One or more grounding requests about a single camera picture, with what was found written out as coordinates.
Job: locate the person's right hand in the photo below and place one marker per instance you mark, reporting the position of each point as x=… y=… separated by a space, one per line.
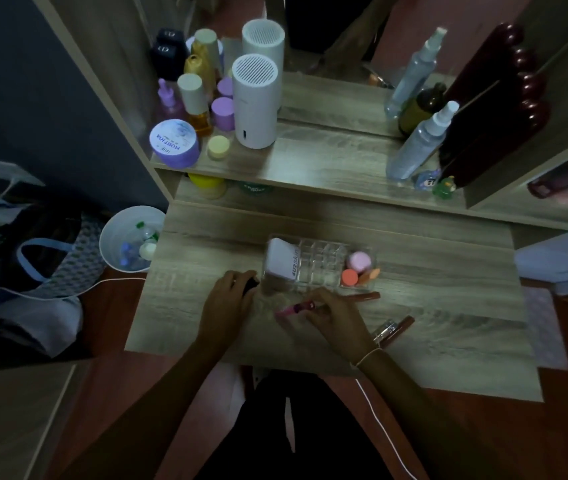
x=344 y=329

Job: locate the person's left hand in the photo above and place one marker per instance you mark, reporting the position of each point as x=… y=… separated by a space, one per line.
x=224 y=314

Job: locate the person's right thumb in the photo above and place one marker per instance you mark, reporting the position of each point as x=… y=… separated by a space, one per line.
x=292 y=322

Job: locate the person's left fingers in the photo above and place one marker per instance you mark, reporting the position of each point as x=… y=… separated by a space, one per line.
x=242 y=284

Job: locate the small black makeup tube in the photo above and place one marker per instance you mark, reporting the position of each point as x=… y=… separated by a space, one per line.
x=251 y=284

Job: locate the pink lipstick tube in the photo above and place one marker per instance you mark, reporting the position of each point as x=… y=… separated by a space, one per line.
x=295 y=308

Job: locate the person's left forearm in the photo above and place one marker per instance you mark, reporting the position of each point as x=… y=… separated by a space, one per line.
x=154 y=419

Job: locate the person's right forearm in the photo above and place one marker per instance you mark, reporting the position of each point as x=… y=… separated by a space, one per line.
x=423 y=424

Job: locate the white square box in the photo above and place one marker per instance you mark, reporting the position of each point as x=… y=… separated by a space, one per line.
x=282 y=258

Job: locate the clear acrylic makeup organizer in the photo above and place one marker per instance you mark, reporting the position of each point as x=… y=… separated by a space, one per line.
x=321 y=264

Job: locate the round orange makeup sponge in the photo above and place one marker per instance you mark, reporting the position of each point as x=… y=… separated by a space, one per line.
x=349 y=277

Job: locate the slim brown lip gloss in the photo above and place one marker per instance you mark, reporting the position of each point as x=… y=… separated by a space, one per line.
x=367 y=295

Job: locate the pink makeup sponge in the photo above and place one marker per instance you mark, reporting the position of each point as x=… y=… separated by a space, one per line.
x=359 y=261

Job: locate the pointed orange makeup sponge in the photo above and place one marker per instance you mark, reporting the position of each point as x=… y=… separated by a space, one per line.
x=370 y=275

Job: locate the green lidded jar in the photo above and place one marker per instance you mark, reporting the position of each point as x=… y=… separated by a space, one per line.
x=257 y=188

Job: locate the yellow lidded jar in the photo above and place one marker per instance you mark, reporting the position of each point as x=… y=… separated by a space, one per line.
x=208 y=185

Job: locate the brown clear-capped lip gloss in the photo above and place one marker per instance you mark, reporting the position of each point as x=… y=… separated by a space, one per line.
x=397 y=330

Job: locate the clear plastic bottle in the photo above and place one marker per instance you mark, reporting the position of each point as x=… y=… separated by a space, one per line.
x=140 y=242

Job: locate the person's black trousers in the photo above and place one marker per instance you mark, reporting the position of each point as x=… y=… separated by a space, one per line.
x=294 y=434

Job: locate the white waste bin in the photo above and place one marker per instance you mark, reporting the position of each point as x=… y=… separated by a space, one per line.
x=114 y=244

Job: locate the small pale yellow jar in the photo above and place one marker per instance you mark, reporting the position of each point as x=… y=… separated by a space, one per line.
x=218 y=147

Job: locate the purple round tub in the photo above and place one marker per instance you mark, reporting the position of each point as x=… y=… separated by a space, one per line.
x=175 y=143

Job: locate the lilac capped jar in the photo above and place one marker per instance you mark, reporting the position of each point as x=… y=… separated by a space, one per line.
x=223 y=113

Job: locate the white cylindrical grille device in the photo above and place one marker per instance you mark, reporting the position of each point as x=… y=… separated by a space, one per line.
x=255 y=102

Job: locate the amber bottle with beige cap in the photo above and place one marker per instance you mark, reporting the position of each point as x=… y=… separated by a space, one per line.
x=196 y=105

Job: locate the small blue figurine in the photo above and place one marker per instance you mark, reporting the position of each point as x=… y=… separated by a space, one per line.
x=426 y=179

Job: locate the purple dropper bottle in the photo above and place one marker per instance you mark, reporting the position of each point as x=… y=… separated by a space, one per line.
x=169 y=100

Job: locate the patterned tote bag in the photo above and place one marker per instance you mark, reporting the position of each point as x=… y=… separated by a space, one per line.
x=44 y=249

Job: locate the small green figurine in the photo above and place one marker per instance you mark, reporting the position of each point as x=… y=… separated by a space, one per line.
x=444 y=187

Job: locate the grey white cloth bag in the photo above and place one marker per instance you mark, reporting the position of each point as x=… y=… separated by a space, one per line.
x=29 y=324

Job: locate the clear spray bottle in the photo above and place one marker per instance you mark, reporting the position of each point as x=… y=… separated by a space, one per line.
x=419 y=142

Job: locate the black perfume bottle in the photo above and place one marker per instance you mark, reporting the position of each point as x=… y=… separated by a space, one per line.
x=169 y=54

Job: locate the dark olive bottle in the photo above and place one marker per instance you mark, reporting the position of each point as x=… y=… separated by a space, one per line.
x=419 y=107

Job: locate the vanity mirror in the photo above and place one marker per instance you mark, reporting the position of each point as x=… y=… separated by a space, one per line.
x=344 y=54

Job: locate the pale patterned mat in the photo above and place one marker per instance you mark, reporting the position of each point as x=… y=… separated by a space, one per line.
x=546 y=329

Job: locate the wooden side cabinet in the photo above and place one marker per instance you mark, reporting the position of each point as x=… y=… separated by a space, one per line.
x=9 y=424

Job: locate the white folded sheets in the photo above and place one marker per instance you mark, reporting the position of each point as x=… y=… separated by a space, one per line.
x=563 y=259

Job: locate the dark maroon bumpy case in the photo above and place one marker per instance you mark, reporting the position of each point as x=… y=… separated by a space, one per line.
x=493 y=104

